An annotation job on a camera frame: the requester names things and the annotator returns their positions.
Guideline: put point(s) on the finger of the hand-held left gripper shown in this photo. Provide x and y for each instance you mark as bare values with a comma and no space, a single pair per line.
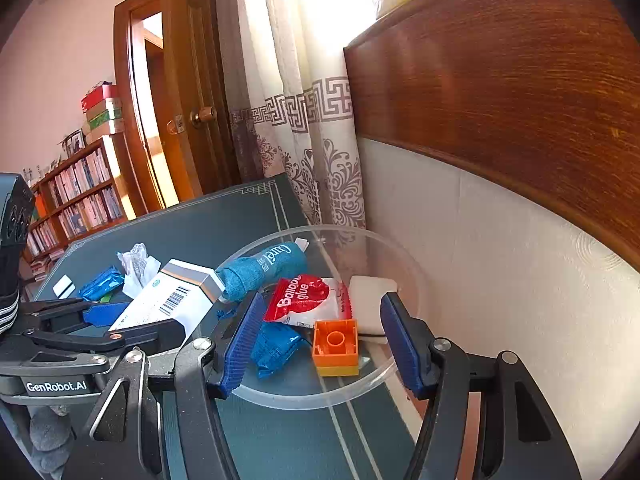
105,312
125,335

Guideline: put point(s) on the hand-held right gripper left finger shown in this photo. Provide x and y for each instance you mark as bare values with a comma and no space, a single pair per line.
240,350

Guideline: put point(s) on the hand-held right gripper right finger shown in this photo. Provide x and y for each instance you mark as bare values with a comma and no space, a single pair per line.
400,355

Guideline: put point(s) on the green box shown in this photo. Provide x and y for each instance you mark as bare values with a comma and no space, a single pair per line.
106,298

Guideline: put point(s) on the blue snack packet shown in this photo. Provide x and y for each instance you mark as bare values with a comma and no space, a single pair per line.
102,282

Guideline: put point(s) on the small blue foil packet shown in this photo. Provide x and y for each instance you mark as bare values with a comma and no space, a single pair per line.
275,347

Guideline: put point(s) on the white eraser block black stripe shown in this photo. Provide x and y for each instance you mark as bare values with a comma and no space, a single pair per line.
370,305
64,286

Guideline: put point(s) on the white orange medicine box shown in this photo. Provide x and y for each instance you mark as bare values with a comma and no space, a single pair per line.
165,295

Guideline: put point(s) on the clear plastic wrapper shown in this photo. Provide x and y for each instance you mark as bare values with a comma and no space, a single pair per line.
137,262

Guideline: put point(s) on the orange yellow toy brick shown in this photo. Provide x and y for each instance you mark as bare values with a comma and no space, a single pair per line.
336,347

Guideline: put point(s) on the red white glue packet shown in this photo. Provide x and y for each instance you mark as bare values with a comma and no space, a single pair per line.
300,300

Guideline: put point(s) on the teal towel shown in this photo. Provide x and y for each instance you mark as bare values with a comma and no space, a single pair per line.
250,272

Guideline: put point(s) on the clear plastic bowl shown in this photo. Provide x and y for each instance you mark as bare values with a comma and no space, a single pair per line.
406,270

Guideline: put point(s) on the person's left hand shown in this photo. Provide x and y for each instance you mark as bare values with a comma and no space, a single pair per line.
49,435

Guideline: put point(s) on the rows of books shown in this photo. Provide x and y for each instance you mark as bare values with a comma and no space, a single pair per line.
80,200

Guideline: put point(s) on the wooden bookshelf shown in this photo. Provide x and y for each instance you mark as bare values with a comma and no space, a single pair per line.
115,160

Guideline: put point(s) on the framed picture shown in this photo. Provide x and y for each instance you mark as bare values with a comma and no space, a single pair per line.
74,142

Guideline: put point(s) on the stack of cardboard boxes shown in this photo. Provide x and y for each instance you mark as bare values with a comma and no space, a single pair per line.
102,110

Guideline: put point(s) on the patterned beige curtain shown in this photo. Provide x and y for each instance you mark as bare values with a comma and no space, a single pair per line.
325,160

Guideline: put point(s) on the wooden door knob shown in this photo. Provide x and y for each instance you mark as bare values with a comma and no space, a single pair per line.
202,115

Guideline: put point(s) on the wooden door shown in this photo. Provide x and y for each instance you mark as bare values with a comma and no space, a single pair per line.
195,60

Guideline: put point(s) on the wooden headboard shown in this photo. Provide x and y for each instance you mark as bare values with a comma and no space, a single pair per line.
500,85

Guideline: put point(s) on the wooden door frame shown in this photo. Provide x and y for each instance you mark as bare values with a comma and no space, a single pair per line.
125,85

